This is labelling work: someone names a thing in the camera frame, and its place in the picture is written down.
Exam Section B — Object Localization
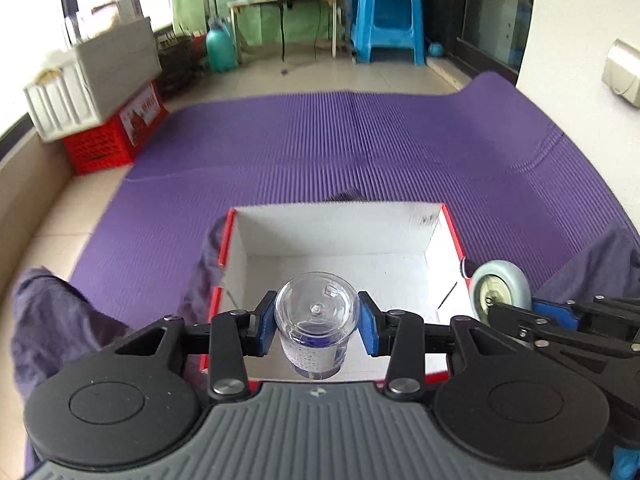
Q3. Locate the white folding table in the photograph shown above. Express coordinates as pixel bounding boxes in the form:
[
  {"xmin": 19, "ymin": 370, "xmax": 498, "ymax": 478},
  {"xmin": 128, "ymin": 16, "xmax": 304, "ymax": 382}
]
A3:
[{"xmin": 226, "ymin": 0, "xmax": 340, "ymax": 65}]

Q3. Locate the teal spray bottle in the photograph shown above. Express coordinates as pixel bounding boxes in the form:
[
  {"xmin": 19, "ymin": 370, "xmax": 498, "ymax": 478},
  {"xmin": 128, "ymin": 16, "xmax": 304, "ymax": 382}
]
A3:
[{"xmin": 205, "ymin": 18, "xmax": 238, "ymax": 73}]

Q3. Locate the red plastic crate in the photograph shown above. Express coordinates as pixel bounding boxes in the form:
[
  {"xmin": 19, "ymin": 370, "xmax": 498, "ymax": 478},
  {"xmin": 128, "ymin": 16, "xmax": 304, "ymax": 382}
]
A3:
[{"xmin": 62, "ymin": 81, "xmax": 168, "ymax": 176}]

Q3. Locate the purple grey cloth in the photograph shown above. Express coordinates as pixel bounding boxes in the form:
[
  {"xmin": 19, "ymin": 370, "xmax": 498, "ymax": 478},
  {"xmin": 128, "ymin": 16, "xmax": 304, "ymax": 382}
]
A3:
[{"xmin": 8, "ymin": 186, "xmax": 367, "ymax": 403}]

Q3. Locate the clear plastic cup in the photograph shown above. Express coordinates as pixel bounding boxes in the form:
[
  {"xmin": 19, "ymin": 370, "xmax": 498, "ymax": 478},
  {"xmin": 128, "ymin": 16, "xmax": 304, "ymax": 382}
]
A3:
[{"xmin": 274, "ymin": 272, "xmax": 360, "ymax": 380}]

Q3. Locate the white plastic crate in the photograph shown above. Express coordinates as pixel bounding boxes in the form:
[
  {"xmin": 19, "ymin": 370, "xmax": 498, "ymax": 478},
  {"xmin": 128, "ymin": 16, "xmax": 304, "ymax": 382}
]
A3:
[{"xmin": 24, "ymin": 0, "xmax": 160, "ymax": 143}]

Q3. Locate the blue plastic stool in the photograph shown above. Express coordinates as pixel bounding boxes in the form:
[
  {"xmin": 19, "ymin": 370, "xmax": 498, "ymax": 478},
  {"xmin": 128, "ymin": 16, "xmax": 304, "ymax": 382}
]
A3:
[{"xmin": 350, "ymin": 0, "xmax": 425, "ymax": 65}]

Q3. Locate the purple foam mat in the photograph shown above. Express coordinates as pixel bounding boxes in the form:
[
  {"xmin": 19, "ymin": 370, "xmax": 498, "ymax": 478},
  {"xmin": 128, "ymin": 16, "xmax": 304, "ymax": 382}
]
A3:
[{"xmin": 22, "ymin": 70, "xmax": 640, "ymax": 476}]

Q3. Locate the red cardboard box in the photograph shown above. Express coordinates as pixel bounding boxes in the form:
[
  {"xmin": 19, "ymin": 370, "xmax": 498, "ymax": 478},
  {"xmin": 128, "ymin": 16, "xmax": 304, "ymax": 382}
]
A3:
[{"xmin": 199, "ymin": 200, "xmax": 476, "ymax": 392}]

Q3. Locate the black plastic basket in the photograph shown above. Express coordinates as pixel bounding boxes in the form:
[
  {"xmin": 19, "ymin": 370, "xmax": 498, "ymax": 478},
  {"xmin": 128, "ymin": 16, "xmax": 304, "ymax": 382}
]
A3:
[{"xmin": 155, "ymin": 32, "xmax": 193, "ymax": 96}]

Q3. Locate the light blue caster wheel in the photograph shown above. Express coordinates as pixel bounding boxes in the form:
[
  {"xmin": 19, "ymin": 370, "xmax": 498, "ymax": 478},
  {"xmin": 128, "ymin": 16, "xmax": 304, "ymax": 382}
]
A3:
[{"xmin": 470, "ymin": 260, "xmax": 533, "ymax": 324}]

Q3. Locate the blue small ball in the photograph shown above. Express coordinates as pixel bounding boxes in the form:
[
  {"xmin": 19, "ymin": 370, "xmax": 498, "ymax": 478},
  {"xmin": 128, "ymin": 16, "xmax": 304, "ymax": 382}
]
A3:
[{"xmin": 428, "ymin": 42, "xmax": 445, "ymax": 58}]

